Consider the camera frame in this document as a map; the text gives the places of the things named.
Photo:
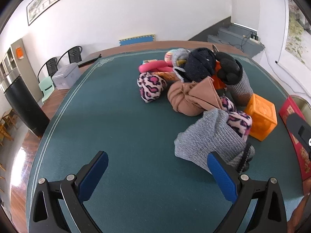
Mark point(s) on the leopard print plush toy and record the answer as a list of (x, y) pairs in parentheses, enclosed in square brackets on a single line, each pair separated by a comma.
[(239, 122), (151, 87)]

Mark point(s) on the grey knitted cloth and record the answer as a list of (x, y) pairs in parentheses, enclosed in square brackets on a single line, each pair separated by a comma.
[(209, 136)]

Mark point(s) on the pastel sock ball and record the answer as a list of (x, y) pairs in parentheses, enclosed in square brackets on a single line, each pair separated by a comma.
[(173, 54)]

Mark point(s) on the tan snack packet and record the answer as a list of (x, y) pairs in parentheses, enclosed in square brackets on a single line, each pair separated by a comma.
[(165, 76)]

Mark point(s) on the grey staircase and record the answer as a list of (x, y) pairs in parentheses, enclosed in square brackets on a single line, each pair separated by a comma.
[(230, 36)]

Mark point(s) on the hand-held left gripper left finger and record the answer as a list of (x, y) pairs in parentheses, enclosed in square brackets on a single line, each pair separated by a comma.
[(93, 174)]

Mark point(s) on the navy knitted hat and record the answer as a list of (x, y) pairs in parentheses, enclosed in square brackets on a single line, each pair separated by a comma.
[(200, 64)]

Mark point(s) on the orange wall sign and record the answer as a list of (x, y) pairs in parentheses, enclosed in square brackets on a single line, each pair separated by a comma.
[(20, 53)]

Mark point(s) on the white power strip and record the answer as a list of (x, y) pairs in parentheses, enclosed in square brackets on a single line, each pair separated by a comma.
[(254, 37)]

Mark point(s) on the pink foam roller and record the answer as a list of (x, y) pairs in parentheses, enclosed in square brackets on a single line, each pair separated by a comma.
[(155, 66)]

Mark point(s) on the person's right forearm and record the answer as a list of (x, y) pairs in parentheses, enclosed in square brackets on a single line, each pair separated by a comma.
[(302, 214)]

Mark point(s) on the red box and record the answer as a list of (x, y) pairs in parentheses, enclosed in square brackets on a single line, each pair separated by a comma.
[(297, 150)]

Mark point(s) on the pale cabinet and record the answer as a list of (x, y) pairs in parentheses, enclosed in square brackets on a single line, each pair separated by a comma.
[(9, 55)]

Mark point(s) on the blue foam mat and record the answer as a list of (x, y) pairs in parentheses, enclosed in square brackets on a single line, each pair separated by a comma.
[(137, 40)]

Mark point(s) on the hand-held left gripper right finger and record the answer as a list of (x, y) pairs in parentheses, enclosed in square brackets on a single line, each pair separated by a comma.
[(222, 177)]

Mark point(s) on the hanging scroll painting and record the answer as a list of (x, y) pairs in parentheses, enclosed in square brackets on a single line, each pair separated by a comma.
[(296, 36)]

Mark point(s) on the wooden chair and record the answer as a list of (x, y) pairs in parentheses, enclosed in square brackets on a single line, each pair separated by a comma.
[(6, 128)]

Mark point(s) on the grey metal box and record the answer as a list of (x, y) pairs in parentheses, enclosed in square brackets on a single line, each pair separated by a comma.
[(65, 76)]

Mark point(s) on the tan cloth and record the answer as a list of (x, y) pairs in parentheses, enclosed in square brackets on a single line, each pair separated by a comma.
[(189, 97)]

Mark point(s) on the framed landscape painting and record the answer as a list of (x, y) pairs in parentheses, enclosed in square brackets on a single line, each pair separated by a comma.
[(46, 1)]

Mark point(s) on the black knit glove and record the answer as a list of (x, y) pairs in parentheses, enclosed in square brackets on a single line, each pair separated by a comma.
[(233, 75)]

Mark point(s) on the green plastic stool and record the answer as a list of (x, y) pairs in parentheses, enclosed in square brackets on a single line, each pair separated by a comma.
[(46, 87)]

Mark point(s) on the blue cracker packet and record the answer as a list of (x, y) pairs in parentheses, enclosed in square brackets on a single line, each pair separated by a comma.
[(148, 61)]

